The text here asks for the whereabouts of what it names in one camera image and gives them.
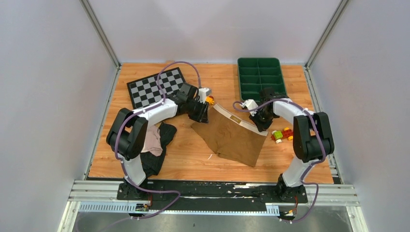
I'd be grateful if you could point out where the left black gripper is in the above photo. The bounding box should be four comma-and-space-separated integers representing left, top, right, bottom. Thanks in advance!
186, 99, 210, 125

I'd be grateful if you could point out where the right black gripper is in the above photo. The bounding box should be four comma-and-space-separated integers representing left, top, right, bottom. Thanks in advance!
249, 108, 275, 132

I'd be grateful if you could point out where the brown underwear white waistband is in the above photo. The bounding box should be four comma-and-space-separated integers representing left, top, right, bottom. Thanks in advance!
191, 103, 268, 167

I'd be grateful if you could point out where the black pinstriped underwear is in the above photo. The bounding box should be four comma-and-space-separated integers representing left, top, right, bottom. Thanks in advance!
140, 123, 177, 177

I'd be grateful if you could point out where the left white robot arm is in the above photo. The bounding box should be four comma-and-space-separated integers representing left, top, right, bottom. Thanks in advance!
106, 83, 212, 200

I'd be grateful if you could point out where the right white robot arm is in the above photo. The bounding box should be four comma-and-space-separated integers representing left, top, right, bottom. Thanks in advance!
241, 87, 335, 202

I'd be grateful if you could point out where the pink underwear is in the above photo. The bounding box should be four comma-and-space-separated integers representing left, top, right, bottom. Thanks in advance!
141, 125, 163, 157

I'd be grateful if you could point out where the yellow toy brick car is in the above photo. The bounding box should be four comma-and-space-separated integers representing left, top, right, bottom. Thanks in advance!
205, 96, 215, 105

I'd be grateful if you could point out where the red green toy car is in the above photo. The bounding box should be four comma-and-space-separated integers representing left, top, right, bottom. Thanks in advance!
271, 128, 293, 144

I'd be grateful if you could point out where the green compartment tray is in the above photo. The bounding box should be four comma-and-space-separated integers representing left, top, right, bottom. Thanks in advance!
237, 57, 287, 102

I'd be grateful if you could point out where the black white chessboard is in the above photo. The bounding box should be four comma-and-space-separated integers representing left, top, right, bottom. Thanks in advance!
127, 67, 185, 109

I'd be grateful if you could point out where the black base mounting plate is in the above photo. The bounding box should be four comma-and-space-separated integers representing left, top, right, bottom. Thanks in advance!
117, 179, 309, 204

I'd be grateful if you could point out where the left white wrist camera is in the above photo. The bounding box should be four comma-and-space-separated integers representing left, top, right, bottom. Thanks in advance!
198, 87, 212, 103

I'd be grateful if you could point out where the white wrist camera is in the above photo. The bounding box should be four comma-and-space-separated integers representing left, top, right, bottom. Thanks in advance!
240, 99, 259, 116
198, 87, 212, 103

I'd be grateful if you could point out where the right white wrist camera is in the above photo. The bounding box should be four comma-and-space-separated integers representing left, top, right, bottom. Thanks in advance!
240, 99, 259, 116

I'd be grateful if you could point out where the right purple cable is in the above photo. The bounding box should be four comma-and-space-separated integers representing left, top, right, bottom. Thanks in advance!
232, 98, 327, 224

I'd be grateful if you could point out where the purple cable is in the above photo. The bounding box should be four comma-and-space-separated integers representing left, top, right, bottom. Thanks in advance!
232, 98, 327, 224
114, 61, 202, 221

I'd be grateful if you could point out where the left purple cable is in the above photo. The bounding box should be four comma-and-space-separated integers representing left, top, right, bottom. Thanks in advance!
114, 61, 202, 221

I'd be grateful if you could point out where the aluminium front rail frame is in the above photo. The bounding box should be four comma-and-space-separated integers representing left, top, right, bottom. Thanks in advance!
59, 180, 368, 232

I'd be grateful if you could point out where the right aluminium corner post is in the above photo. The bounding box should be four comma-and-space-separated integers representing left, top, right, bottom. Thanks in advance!
305, 0, 350, 69

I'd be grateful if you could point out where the aluminium corner post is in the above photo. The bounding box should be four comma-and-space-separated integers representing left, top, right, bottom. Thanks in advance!
305, 0, 350, 69
79, 0, 121, 69

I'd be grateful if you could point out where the left aluminium corner post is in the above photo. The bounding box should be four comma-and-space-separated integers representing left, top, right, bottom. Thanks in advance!
79, 0, 121, 69

